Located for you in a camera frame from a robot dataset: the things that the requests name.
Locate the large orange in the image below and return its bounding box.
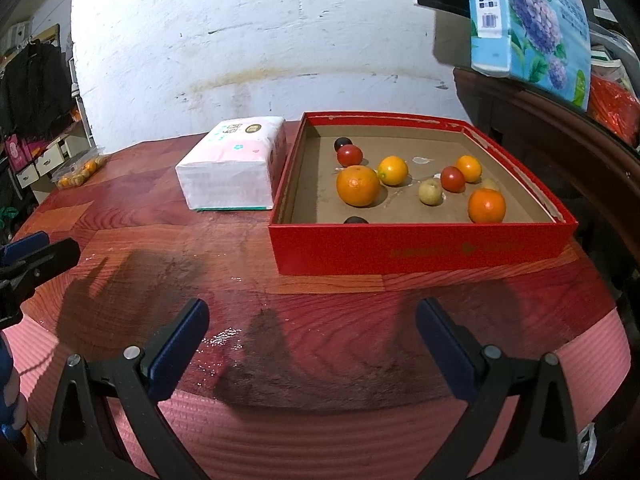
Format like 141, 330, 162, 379
335, 164, 381, 208
455, 154, 483, 183

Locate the person's left hand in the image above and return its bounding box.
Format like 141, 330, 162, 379
0, 332, 28, 453

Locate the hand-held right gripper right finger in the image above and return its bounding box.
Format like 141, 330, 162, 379
416, 297, 581, 480

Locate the pink foam mat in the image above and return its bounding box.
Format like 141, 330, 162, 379
0, 305, 632, 480

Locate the small pale kiwi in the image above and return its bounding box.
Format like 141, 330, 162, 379
418, 179, 444, 206

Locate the white drawer unit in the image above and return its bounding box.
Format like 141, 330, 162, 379
15, 135, 93, 191

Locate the pink gift bag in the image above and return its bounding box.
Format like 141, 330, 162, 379
4, 132, 46, 171

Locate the small red tomato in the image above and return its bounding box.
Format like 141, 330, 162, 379
440, 166, 466, 194

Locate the deep orange tangerine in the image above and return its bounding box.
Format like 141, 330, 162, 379
467, 187, 507, 224

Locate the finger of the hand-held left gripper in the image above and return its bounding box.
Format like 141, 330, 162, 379
0, 237, 82, 306
0, 231, 49, 268

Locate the large red tomato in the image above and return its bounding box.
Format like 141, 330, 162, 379
336, 144, 364, 168

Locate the red mesh bag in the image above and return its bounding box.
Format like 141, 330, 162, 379
587, 77, 640, 150

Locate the small yellow-orange citrus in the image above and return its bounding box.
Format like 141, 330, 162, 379
377, 155, 409, 186

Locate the pink white tissue pack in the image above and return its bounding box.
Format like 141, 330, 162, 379
175, 116, 287, 211

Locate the white plastic bag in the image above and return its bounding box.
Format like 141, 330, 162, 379
577, 422, 598, 476

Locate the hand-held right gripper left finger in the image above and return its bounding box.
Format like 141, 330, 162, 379
45, 298, 211, 480

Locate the black hanging jacket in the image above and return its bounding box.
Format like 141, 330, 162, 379
0, 40, 76, 141

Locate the red cardboard box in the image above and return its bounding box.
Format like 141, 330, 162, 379
268, 112, 579, 277

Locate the clear plastic fruit container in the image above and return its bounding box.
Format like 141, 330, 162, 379
50, 147, 112, 191

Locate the blue floral tissue package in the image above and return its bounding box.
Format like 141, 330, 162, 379
462, 0, 593, 111

